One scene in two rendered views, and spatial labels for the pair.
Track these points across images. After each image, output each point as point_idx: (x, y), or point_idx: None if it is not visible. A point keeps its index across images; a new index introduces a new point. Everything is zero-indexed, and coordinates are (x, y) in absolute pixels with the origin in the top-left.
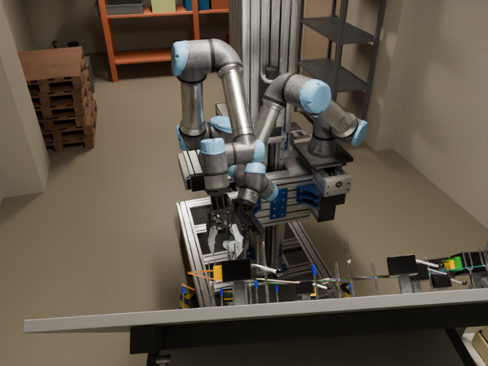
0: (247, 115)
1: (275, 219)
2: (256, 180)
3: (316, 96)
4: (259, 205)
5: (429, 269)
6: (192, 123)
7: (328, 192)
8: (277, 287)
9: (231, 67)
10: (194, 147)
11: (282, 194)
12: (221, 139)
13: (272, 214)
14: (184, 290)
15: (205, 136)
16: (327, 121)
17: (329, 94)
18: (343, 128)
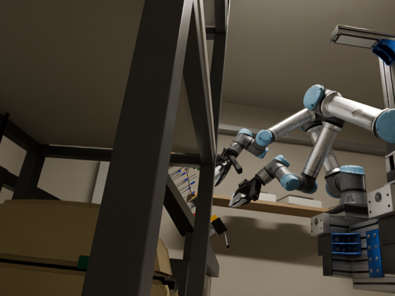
0: (278, 123)
1: (375, 279)
2: (269, 162)
3: (307, 95)
4: (359, 251)
5: None
6: (322, 166)
7: (371, 211)
8: (186, 178)
9: (303, 108)
10: (330, 189)
11: (374, 236)
12: (244, 128)
13: (370, 268)
14: (192, 192)
15: (334, 178)
16: (344, 118)
17: (318, 90)
18: (365, 123)
